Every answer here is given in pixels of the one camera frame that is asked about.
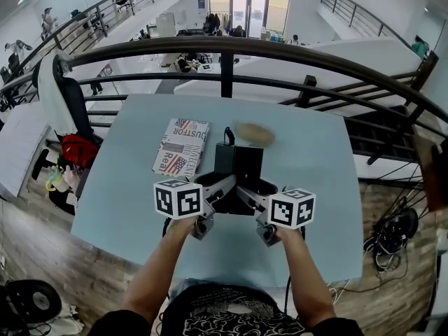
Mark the brown wooden board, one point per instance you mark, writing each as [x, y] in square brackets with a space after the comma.
[432, 173]

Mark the red bag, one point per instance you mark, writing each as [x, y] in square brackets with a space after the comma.
[80, 150]

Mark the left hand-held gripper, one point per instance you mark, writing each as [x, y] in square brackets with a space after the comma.
[178, 199]

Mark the white side table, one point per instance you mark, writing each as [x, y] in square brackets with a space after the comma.
[19, 149]

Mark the glass entrance door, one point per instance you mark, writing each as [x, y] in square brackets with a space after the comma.
[249, 14]

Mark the black desk telephone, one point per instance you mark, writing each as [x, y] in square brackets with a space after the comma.
[241, 161]

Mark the black office chair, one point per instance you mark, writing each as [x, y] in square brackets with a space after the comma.
[75, 107]

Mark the dark balcony railing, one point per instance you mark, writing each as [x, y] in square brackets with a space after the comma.
[105, 12]
[360, 16]

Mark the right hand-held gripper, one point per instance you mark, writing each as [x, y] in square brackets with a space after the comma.
[291, 208]

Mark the person's right forearm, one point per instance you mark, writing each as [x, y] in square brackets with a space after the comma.
[302, 275]

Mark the yellow green toy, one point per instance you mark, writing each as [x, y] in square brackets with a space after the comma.
[55, 180]

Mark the person's black printed shirt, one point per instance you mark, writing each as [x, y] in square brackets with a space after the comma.
[231, 313]

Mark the person's left forearm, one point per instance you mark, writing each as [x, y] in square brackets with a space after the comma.
[159, 268]

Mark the black staircase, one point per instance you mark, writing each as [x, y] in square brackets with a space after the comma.
[381, 131]

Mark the flag print cardboard box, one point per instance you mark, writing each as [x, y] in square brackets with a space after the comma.
[182, 145]

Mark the brown oval bread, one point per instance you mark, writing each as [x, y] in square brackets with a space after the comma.
[255, 134]

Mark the dark curved metal railing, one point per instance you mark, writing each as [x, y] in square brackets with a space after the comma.
[224, 49]

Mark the black round chair base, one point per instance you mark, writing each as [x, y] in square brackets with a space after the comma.
[33, 299]

